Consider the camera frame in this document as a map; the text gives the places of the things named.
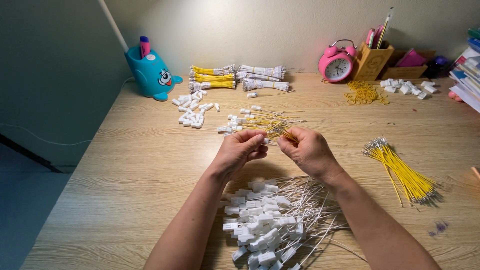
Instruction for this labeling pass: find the person's left hand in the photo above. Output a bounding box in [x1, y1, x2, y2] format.
[210, 129, 270, 181]

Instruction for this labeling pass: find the person's right hand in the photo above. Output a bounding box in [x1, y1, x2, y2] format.
[277, 126, 344, 184]

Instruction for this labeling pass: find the small bunch of yellow wires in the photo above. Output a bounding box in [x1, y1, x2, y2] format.
[271, 126, 301, 145]

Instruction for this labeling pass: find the pile of bare white connectors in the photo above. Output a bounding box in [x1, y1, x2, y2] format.
[171, 89, 221, 130]

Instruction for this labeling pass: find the pile of yellow rubber bands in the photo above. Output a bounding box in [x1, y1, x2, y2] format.
[344, 80, 390, 106]

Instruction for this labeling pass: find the pink alarm clock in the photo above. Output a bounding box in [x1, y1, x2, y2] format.
[317, 39, 358, 83]

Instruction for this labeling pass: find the wooden pen cup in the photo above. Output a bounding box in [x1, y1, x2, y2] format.
[350, 41, 395, 82]

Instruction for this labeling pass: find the blue whale pen holder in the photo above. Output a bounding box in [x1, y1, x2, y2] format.
[124, 45, 184, 102]

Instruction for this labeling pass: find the small heap of white connectors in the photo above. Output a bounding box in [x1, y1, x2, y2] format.
[379, 78, 439, 100]

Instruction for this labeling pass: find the wooden desk tray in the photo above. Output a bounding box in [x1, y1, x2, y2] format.
[380, 49, 437, 80]

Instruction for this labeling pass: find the pink highlighter marker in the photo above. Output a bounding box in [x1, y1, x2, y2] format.
[139, 36, 151, 59]

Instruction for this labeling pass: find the magenta wallet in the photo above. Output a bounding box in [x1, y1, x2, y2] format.
[395, 48, 427, 68]

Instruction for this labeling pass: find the yellow pencil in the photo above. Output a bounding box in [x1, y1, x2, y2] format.
[376, 7, 394, 50]

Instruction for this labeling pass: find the dark purple bottle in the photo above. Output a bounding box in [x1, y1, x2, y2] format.
[425, 55, 451, 79]

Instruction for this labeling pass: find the white lamp pole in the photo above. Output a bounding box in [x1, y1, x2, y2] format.
[98, 0, 129, 53]

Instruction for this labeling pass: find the stack of books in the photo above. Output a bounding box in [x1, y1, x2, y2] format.
[448, 27, 480, 113]

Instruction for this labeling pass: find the pile of yellow-wired connectors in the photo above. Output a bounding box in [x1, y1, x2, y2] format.
[217, 105, 306, 138]

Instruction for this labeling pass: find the lone connector with wire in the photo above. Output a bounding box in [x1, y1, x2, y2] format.
[246, 89, 296, 99]

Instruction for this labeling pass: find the tied yellow wire bundle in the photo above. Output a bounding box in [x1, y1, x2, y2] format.
[188, 80, 237, 93]
[188, 73, 237, 83]
[189, 64, 237, 76]

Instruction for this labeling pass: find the pile of white-wired connectors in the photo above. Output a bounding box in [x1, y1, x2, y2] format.
[218, 175, 369, 270]

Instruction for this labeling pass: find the tied white wire bundle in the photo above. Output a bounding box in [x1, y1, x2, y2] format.
[242, 79, 290, 92]
[238, 64, 287, 79]
[237, 72, 283, 83]

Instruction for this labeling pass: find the loose bundle of yellow wires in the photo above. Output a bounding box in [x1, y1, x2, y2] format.
[361, 137, 440, 208]

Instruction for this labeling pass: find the thin white cable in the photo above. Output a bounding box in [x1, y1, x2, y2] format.
[0, 76, 136, 147]

